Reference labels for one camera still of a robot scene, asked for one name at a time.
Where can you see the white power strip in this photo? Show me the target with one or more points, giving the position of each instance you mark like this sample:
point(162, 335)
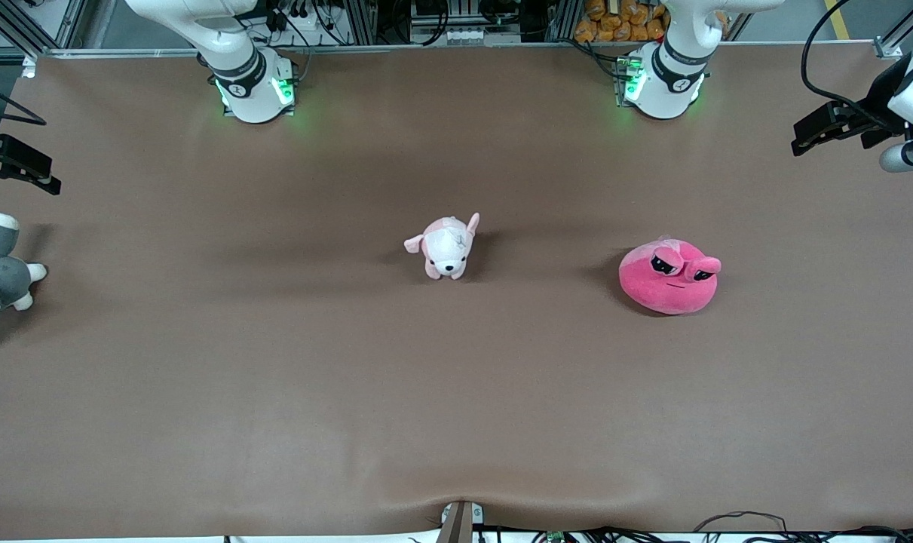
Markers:
point(467, 35)

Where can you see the bag of orange toys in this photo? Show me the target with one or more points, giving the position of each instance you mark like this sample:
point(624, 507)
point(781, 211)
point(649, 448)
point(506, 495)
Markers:
point(622, 19)

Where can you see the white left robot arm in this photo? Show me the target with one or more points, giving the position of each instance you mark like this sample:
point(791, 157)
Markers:
point(671, 75)

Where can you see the hot pink blob plush toy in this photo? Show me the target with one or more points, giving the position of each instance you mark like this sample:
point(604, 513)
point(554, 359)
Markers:
point(667, 290)

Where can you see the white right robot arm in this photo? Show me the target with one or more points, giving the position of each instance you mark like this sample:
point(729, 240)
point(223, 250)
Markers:
point(237, 68)

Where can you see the pale pink dog plush toy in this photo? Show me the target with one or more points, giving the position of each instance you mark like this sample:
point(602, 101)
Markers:
point(445, 249)

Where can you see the aluminium table edge rail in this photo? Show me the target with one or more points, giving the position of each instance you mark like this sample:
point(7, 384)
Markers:
point(441, 48)

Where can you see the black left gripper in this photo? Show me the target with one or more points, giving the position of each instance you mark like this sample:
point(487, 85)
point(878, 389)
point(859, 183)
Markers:
point(875, 108)

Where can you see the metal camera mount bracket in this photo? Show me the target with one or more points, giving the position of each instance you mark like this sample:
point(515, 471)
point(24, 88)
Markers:
point(460, 524)

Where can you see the grey white husky plush toy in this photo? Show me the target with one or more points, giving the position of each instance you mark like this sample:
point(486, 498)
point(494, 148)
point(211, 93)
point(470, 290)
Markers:
point(0, 283)

